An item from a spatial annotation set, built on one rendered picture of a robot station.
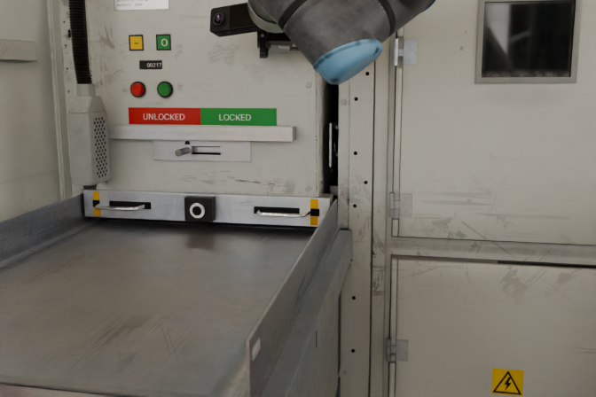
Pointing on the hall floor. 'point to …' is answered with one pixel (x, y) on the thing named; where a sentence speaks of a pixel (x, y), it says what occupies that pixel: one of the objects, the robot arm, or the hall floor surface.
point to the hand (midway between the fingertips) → (262, 46)
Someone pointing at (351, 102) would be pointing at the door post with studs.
